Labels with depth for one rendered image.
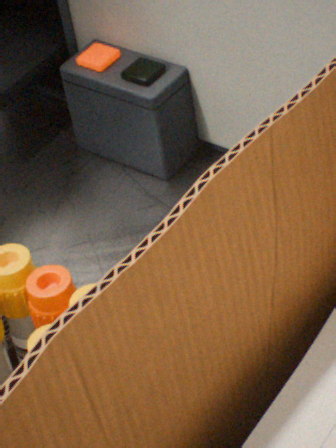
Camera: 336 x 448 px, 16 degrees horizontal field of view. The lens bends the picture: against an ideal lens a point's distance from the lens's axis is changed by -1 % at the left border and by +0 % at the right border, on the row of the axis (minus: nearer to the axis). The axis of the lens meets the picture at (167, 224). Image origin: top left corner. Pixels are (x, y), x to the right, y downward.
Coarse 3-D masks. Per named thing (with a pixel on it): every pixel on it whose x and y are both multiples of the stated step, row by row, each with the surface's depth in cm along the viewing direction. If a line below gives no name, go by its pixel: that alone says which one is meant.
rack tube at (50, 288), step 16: (32, 272) 38; (48, 272) 38; (64, 272) 38; (32, 288) 38; (48, 288) 38; (64, 288) 38; (32, 304) 38; (48, 304) 38; (64, 304) 38; (32, 320) 39; (48, 320) 38
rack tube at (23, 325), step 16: (0, 256) 39; (16, 256) 39; (0, 272) 39; (16, 272) 38; (0, 288) 39; (16, 288) 39; (0, 304) 40; (16, 304) 39; (16, 320) 40; (16, 336) 41; (16, 352) 42
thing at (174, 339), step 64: (256, 128) 38; (320, 128) 40; (192, 192) 36; (256, 192) 38; (320, 192) 41; (128, 256) 34; (192, 256) 36; (256, 256) 39; (320, 256) 43; (64, 320) 32; (128, 320) 34; (192, 320) 37; (256, 320) 40; (320, 320) 45; (64, 384) 33; (128, 384) 35; (192, 384) 38; (256, 384) 42; (320, 384) 41
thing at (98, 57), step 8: (96, 48) 59; (104, 48) 59; (112, 48) 59; (80, 56) 59; (88, 56) 59; (96, 56) 59; (104, 56) 58; (112, 56) 58; (80, 64) 59; (88, 64) 58; (96, 64) 58; (104, 64) 58
